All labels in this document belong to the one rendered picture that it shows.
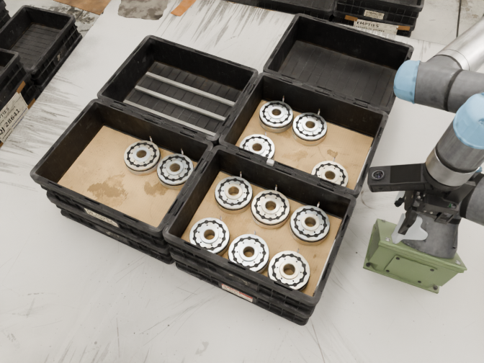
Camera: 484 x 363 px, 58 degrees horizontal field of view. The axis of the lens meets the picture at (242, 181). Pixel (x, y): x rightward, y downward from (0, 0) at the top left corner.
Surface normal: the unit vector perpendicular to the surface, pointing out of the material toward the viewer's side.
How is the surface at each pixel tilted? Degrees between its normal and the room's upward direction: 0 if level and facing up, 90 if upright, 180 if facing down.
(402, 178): 25
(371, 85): 0
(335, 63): 0
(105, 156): 0
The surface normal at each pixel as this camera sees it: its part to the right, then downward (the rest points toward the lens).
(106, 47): -0.01, -0.52
